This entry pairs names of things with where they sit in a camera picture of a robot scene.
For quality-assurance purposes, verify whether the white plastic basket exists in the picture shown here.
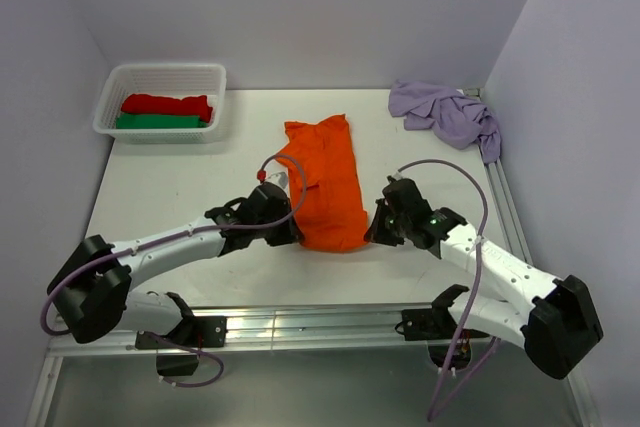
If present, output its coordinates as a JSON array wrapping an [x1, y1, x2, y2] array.
[[93, 63, 227, 144]]

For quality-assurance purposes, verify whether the red rolled t shirt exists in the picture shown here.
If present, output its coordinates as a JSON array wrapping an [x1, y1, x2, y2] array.
[[121, 94, 214, 123]]

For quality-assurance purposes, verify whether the aluminium rail frame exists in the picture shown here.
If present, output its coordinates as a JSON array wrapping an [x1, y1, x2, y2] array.
[[24, 89, 601, 427]]

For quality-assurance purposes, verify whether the orange t shirt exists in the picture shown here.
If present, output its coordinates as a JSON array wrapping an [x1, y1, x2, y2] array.
[[278, 115, 368, 253]]

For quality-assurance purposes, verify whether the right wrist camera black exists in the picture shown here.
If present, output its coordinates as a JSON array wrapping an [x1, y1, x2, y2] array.
[[382, 176, 433, 220]]

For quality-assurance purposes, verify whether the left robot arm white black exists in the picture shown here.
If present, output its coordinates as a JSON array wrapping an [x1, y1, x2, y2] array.
[[40, 198, 304, 346]]

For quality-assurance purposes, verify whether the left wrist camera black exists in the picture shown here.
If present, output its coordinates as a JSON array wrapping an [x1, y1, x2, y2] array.
[[236, 181, 291, 225]]

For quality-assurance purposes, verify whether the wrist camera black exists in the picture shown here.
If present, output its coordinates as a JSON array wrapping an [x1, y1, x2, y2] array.
[[382, 176, 433, 220], [236, 181, 291, 225]]

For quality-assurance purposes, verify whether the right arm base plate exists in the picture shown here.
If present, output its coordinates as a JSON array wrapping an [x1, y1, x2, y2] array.
[[394, 307, 458, 341]]

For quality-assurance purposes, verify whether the green rolled t shirt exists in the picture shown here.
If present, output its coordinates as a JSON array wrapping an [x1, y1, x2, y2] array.
[[116, 113, 208, 129]]

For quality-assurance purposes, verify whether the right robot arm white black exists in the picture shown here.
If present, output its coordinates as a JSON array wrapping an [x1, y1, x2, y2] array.
[[365, 199, 603, 379]]

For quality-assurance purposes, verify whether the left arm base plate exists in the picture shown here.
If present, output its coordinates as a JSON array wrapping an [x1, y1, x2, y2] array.
[[134, 316, 227, 350]]

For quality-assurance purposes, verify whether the lilac t shirt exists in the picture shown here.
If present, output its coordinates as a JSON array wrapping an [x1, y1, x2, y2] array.
[[388, 81, 501, 164]]

